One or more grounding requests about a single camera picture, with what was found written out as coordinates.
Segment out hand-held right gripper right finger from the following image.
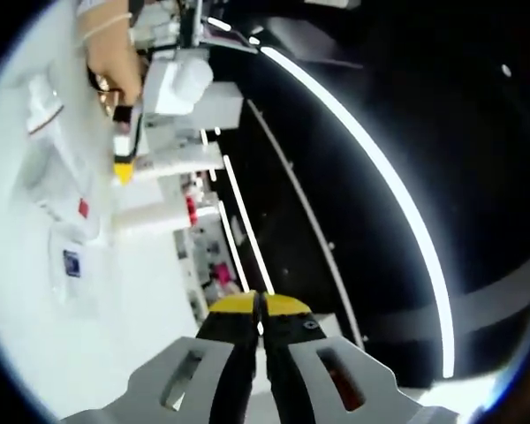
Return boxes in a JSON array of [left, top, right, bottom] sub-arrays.
[[261, 293, 460, 424]]

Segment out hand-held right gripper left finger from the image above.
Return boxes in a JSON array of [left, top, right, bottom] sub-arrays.
[[61, 291, 261, 424]]

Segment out white foam pump skincare bottle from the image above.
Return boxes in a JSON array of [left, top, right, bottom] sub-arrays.
[[38, 144, 103, 240]]

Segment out white blue skincare sachet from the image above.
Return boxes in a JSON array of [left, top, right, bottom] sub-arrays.
[[47, 229, 101, 307]]

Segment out person's left hand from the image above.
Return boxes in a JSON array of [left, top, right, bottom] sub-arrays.
[[86, 26, 143, 118]]

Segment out white wristband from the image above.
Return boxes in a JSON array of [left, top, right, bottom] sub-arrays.
[[79, 11, 134, 44]]

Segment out long curved ceiling light strip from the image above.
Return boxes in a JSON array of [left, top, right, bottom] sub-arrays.
[[250, 38, 457, 381]]

